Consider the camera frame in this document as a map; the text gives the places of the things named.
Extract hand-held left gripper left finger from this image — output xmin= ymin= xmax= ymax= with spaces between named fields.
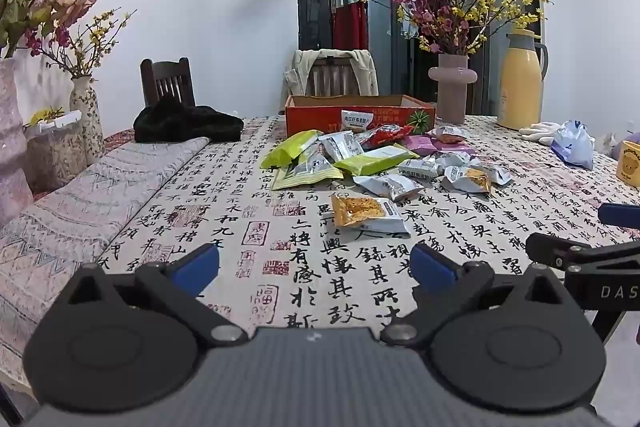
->
xmin=62 ymin=243 xmax=249 ymax=348

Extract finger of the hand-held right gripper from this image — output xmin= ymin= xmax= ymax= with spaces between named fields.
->
xmin=597 ymin=203 xmax=640 ymax=230
xmin=525 ymin=232 xmax=597 ymax=280

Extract white plastic clip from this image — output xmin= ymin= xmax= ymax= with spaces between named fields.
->
xmin=37 ymin=110 xmax=83 ymax=132

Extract blue white plastic bag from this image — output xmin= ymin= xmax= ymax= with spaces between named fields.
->
xmin=550 ymin=120 xmax=596 ymax=170

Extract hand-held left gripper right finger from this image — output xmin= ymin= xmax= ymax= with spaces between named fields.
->
xmin=381 ymin=242 xmax=576 ymax=350

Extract pink ringed vase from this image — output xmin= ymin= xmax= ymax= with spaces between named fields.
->
xmin=428 ymin=53 xmax=480 ymax=125

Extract yellow thermos jug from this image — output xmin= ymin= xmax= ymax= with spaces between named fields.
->
xmin=496 ymin=28 xmax=549 ymax=130

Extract floral patterned container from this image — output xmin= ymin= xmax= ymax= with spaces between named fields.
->
xmin=24 ymin=132 xmax=88 ymax=195

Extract black furry cloth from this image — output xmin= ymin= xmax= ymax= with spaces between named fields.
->
xmin=133 ymin=97 xmax=245 ymax=144

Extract chair with beige jacket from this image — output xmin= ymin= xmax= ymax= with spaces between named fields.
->
xmin=284 ymin=49 xmax=380 ymax=98

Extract pink snack packet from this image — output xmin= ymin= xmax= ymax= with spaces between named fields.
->
xmin=402 ymin=134 xmax=478 ymax=156

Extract red cardboard box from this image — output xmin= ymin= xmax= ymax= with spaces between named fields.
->
xmin=285 ymin=94 xmax=437 ymax=138

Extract brown slatted wooden chair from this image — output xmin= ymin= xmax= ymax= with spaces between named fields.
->
xmin=305 ymin=59 xmax=363 ymax=98

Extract yellow mug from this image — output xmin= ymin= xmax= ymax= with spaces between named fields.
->
xmin=615 ymin=141 xmax=640 ymax=186

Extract white glove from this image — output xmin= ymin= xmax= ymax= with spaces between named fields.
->
xmin=518 ymin=122 xmax=566 ymax=146

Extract red blue hanging garment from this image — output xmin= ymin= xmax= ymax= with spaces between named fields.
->
xmin=330 ymin=0 xmax=371 ymax=52

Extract grey patterned blanket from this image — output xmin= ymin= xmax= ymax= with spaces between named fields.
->
xmin=0 ymin=136 xmax=213 ymax=380

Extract dark wooden chair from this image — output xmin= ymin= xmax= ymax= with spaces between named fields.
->
xmin=140 ymin=57 xmax=197 ymax=108

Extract pile of silver snack packets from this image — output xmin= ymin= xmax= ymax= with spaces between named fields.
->
xmin=292 ymin=109 xmax=513 ymax=202

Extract tall pink textured vase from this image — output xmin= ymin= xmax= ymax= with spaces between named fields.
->
xmin=0 ymin=57 xmax=34 ymax=228

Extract orange white snack packet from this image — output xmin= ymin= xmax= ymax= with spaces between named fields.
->
xmin=331 ymin=194 xmax=412 ymax=239

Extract small floral patterned vase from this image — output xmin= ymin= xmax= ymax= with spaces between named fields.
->
xmin=69 ymin=76 xmax=107 ymax=165

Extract thin yellow flower branches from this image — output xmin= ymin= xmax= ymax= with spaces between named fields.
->
xmin=25 ymin=8 xmax=137 ymax=80

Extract red snack packet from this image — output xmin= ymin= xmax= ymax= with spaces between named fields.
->
xmin=356 ymin=124 xmax=416 ymax=150

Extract calligraphy print tablecloth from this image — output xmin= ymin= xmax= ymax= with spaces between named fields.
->
xmin=95 ymin=114 xmax=640 ymax=358

